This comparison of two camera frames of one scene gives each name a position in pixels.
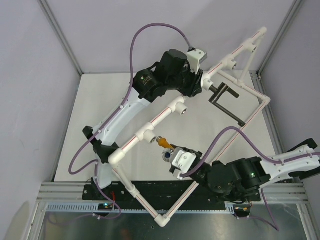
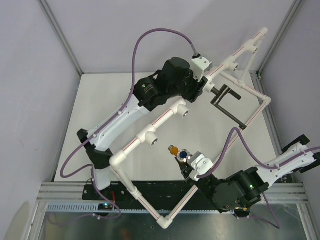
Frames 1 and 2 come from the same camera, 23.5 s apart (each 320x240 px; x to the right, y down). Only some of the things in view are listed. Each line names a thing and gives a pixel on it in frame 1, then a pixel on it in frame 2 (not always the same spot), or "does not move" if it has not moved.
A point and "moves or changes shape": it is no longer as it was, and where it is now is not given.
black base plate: (154, 192) does not move
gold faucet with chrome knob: (167, 153) moves or changes shape
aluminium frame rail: (64, 192) does not move
